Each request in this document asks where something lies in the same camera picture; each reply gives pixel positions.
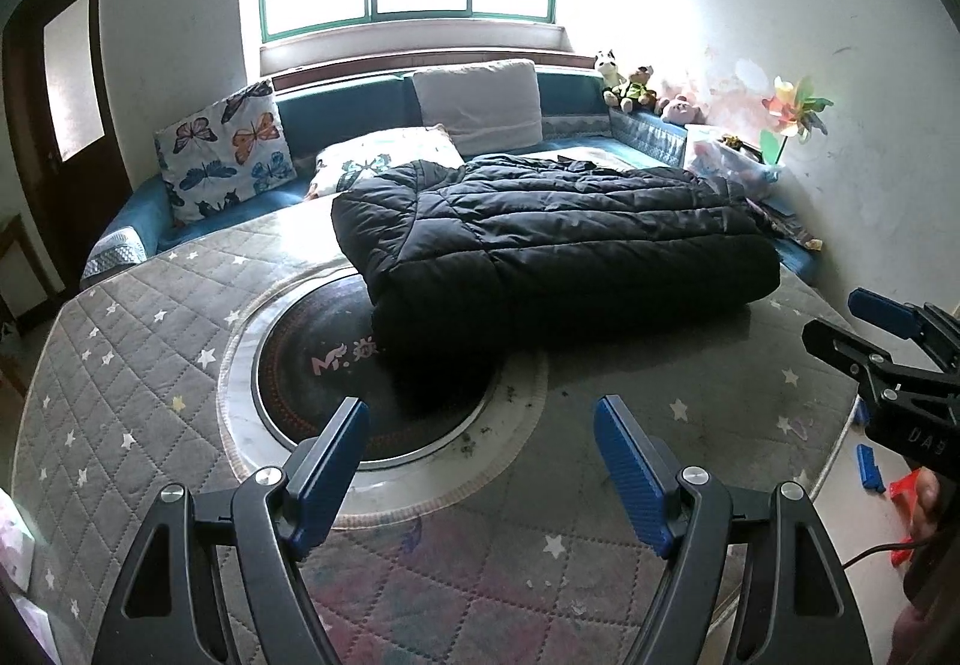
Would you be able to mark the red plastic toy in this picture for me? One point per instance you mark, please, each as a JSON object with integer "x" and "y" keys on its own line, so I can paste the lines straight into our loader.
{"x": 904, "y": 486}

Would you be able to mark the pink white plastic bag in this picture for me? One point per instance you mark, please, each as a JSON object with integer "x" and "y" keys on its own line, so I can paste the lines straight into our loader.
{"x": 15, "y": 545}

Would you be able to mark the black puffer jacket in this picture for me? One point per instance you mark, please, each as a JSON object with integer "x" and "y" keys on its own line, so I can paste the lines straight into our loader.
{"x": 562, "y": 245}

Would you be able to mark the teal sofa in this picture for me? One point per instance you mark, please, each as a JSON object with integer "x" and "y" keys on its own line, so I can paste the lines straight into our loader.
{"x": 337, "y": 102}

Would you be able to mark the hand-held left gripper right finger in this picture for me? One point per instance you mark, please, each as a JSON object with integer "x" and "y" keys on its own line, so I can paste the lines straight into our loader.
{"x": 630, "y": 477}

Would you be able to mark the white plush toy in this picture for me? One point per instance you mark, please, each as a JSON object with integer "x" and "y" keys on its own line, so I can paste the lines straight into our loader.
{"x": 609, "y": 76}

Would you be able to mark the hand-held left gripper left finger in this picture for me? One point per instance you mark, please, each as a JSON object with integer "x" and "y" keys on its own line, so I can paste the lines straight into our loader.
{"x": 330, "y": 477}

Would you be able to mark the pale grey cushion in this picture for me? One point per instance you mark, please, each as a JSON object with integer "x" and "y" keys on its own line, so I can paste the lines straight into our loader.
{"x": 480, "y": 102}

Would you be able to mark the person's right forearm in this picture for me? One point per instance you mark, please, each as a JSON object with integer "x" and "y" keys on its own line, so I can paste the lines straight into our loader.
{"x": 926, "y": 639}

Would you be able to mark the pink plush toy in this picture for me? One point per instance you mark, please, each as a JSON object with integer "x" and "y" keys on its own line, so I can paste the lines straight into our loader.
{"x": 679, "y": 110}

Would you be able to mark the white floral pillow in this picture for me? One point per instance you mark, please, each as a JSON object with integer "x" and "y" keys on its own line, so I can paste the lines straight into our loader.
{"x": 375, "y": 155}

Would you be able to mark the blue plastic toy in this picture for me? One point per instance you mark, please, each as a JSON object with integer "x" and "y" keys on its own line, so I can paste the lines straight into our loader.
{"x": 870, "y": 468}

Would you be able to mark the butterfly print pillow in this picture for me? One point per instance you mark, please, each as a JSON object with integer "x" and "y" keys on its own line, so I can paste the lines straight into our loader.
{"x": 225, "y": 147}

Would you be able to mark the colourful paper pinwheel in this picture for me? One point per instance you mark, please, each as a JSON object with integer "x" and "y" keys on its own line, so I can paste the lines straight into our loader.
{"x": 795, "y": 110}

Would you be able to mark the clear plastic bag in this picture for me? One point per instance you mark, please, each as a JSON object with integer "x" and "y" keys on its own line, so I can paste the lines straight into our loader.
{"x": 731, "y": 166}

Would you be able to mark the dark wooden door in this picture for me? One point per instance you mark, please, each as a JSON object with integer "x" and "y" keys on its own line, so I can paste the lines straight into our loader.
{"x": 37, "y": 147}

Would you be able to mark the person's right hand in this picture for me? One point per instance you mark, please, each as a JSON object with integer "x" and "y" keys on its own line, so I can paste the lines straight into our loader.
{"x": 926, "y": 507}

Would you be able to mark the brown plush bear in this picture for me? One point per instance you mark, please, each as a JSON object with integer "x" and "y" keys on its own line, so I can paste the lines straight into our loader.
{"x": 637, "y": 89}

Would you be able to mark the grey lace sofa cover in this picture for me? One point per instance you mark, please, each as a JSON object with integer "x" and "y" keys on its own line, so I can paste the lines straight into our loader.
{"x": 120, "y": 252}

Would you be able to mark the round table turntable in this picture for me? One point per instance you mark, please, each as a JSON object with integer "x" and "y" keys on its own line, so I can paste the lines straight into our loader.
{"x": 315, "y": 365}

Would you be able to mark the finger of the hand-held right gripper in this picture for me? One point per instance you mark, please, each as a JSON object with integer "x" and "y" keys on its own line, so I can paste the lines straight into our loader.
{"x": 840, "y": 342}
{"x": 885, "y": 314}

